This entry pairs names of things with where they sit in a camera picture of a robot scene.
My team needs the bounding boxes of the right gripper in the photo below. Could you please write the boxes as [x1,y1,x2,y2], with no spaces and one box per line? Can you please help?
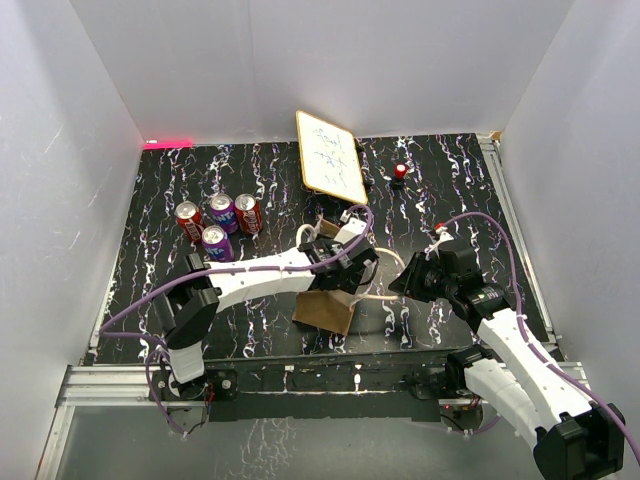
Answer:
[389,251,457,302]

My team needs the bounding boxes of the canvas tote bag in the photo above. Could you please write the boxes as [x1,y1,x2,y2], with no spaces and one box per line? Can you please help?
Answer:
[291,215,406,337]

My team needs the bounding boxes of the red cola can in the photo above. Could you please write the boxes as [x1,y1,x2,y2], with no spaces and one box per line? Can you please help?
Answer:
[175,201,205,242]
[234,193,263,235]

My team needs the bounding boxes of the purple soda can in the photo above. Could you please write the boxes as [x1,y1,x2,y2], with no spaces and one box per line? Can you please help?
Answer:
[209,193,239,234]
[201,225,235,262]

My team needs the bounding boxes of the red cola can front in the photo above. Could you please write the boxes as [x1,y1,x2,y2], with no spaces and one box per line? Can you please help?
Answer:
[175,201,205,242]

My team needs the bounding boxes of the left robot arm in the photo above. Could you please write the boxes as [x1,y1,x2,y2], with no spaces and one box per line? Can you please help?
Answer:
[153,239,379,400]

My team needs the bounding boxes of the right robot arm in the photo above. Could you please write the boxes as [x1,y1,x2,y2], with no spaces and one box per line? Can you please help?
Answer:
[389,240,624,479]

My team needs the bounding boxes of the red emergency button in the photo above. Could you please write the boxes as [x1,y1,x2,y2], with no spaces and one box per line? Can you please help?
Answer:
[391,164,408,190]

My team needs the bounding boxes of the pink tape strip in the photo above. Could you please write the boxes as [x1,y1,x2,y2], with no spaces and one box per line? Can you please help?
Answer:
[144,139,193,150]

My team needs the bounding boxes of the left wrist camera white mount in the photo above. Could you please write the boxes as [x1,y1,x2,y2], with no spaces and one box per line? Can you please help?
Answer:
[334,216,366,245]

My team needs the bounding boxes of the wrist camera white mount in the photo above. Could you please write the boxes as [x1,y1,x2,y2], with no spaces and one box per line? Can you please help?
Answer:
[334,216,366,245]
[429,223,454,255]

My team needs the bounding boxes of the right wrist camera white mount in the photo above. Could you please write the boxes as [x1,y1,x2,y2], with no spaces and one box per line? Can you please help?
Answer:
[429,223,454,255]

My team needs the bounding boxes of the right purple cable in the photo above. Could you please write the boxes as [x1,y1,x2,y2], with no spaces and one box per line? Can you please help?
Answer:
[442,210,640,464]

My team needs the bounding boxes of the purple cable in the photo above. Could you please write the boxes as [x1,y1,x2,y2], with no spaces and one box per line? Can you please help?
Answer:
[442,210,640,464]
[98,204,375,436]

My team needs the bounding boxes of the white board with wooden frame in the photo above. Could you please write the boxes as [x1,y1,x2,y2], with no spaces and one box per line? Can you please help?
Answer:
[296,110,368,205]

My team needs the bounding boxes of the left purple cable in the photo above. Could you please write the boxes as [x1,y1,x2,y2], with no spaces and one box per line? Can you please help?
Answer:
[98,204,375,436]

